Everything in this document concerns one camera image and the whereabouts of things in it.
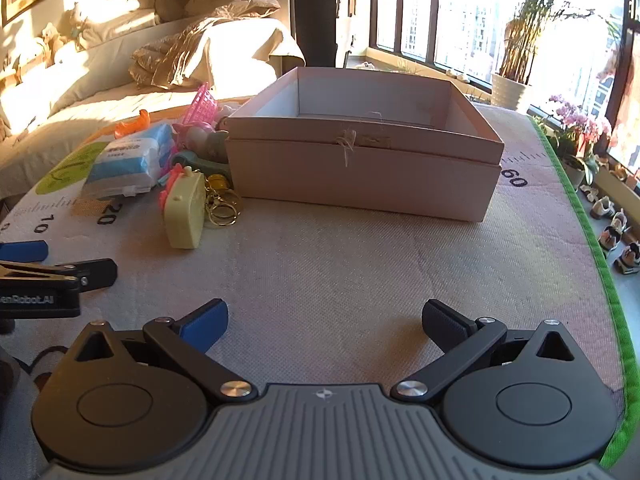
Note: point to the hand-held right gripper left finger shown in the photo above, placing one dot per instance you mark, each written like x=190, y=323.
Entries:
x=205, y=326

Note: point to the sneaker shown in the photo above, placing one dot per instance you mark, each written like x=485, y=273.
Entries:
x=627, y=259
x=612, y=234
x=602, y=207

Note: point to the cardboard box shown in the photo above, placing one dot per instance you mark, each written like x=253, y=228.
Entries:
x=360, y=180

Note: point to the pink red small toy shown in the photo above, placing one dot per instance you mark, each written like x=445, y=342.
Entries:
x=167, y=195

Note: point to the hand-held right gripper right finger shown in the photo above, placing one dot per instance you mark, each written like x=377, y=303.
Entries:
x=445, y=325

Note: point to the pink plastic toy basket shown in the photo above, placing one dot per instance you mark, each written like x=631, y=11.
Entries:
x=202, y=107

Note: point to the white upright appliance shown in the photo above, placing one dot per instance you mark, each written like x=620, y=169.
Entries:
x=346, y=10

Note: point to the pale plastic adapter box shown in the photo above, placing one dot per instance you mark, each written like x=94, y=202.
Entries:
x=186, y=215

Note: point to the black pillar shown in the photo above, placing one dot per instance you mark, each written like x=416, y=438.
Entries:
x=314, y=10

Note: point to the pale pink pig toy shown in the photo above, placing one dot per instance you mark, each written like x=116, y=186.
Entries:
x=200, y=140

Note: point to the pale plush toy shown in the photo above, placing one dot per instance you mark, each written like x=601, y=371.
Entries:
x=169, y=2
x=199, y=0

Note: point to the beige crumpled blanket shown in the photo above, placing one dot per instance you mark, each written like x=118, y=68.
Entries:
x=210, y=45

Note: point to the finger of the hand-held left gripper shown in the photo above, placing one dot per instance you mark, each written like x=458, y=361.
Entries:
x=22, y=251
x=95, y=270

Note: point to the beige sofa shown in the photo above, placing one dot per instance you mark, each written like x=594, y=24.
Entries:
x=60, y=105

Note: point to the tall plant in white pot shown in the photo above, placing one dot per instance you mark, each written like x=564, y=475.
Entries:
x=512, y=91

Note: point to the dark window frame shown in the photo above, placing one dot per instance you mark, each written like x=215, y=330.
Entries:
x=432, y=15

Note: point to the orange plastic toy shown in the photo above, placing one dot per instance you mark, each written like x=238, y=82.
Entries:
x=131, y=125

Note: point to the teal toy car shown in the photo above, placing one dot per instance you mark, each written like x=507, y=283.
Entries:
x=192, y=161

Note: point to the white pillow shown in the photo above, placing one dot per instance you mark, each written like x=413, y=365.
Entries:
x=120, y=15

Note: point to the pink orchid plant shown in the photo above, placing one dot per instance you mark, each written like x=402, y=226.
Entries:
x=580, y=120

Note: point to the ruler print play mat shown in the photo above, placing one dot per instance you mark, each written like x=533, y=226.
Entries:
x=325, y=270

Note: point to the small plush bear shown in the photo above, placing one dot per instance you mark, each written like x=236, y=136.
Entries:
x=52, y=42

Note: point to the blue white tissue pack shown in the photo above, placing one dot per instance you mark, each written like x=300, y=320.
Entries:
x=125, y=160

